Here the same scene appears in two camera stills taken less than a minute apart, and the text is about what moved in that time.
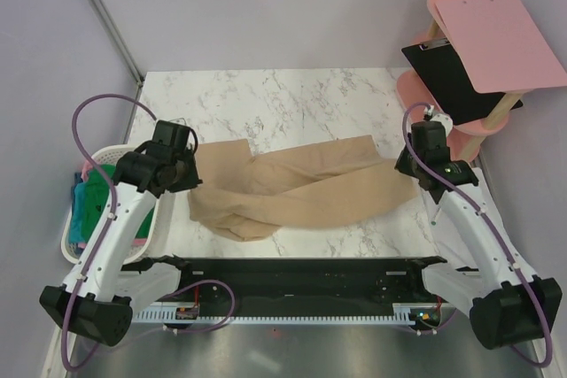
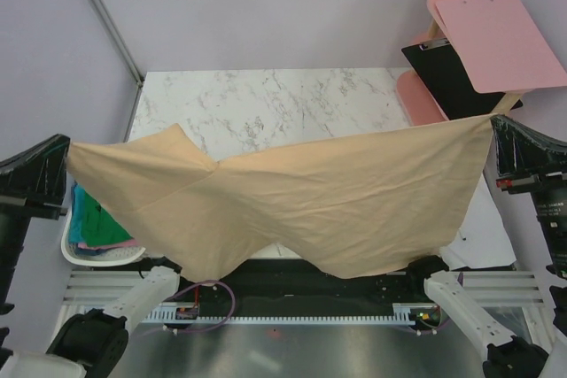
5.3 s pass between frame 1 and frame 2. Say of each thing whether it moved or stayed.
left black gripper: moved
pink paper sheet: stayed
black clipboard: stayed
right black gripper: moved
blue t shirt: stayed
